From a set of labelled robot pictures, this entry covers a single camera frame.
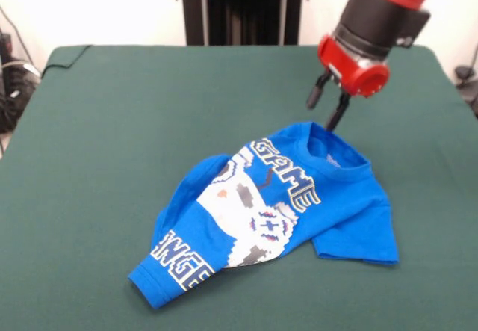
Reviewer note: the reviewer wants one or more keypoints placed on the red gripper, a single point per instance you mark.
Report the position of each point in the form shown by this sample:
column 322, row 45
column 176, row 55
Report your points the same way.
column 354, row 69

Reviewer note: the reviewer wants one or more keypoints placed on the blue printed t-shirt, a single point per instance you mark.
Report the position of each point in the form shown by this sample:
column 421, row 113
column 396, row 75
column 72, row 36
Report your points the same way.
column 354, row 204

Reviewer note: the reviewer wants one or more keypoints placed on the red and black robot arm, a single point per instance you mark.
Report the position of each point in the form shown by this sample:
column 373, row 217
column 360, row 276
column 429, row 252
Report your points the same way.
column 384, row 9

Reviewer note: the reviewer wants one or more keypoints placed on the black floor stand base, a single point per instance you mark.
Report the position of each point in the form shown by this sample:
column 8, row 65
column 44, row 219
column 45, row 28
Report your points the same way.
column 467, row 84
column 11, row 99

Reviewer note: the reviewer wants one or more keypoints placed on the dark green table cloth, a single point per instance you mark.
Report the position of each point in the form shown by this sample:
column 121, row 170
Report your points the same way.
column 149, row 122

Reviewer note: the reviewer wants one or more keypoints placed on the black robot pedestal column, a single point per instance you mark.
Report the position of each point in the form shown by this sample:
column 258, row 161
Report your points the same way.
column 242, row 9

